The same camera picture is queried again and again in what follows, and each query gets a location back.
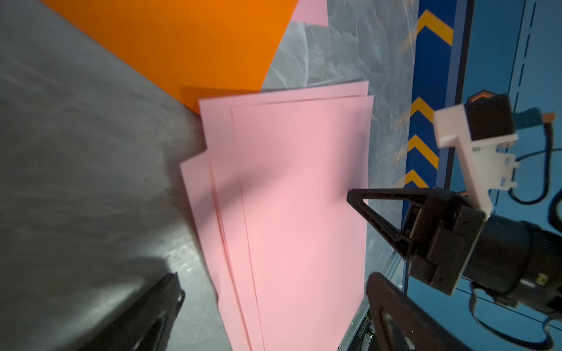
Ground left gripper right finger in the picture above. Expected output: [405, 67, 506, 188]
[366, 273, 469, 350]

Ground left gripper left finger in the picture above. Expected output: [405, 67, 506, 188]
[80, 273, 184, 351]

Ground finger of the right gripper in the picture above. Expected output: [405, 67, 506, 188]
[347, 188, 428, 260]

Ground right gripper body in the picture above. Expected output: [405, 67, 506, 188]
[405, 188, 487, 295]

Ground pink paper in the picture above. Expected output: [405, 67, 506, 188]
[200, 82, 370, 350]
[180, 152, 252, 350]
[233, 96, 373, 350]
[291, 0, 329, 27]

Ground orange paper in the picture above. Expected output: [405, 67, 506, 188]
[48, 0, 297, 110]

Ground pink paper top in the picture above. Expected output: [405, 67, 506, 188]
[180, 152, 252, 350]

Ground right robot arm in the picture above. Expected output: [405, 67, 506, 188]
[347, 188, 561, 320]

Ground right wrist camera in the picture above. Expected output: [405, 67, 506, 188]
[433, 89, 556, 220]

